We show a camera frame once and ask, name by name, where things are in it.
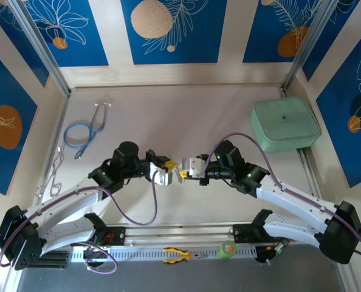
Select silver keyring with chain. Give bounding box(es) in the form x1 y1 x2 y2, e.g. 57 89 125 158
173 164 185 186

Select blue stethoscope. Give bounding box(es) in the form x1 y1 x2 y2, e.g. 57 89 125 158
63 102 112 161

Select mint green zipper case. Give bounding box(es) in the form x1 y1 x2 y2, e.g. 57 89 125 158
249 96 323 153

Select silver metal forceps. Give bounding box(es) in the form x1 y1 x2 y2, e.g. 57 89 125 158
33 145 66 198

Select yellow and black pliers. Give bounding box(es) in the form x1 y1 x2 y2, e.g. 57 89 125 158
162 246 209 265

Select green tape roll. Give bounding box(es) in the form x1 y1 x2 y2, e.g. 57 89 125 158
218 240 238 261

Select black aluminium extrusion bars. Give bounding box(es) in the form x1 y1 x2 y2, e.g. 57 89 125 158
40 251 69 269

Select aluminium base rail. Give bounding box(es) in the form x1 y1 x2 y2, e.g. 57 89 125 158
124 223 235 246

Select aluminium side rail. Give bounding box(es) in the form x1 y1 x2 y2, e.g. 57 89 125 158
31 92 72 210
296 147 323 198

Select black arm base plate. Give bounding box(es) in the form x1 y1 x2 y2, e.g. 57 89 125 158
231 223 260 244
91 224 127 248

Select grey slotted cable duct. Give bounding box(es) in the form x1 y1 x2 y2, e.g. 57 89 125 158
70 245 258 263

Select aluminium frame post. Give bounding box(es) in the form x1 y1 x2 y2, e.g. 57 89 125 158
280 0 342 94
7 0 71 97

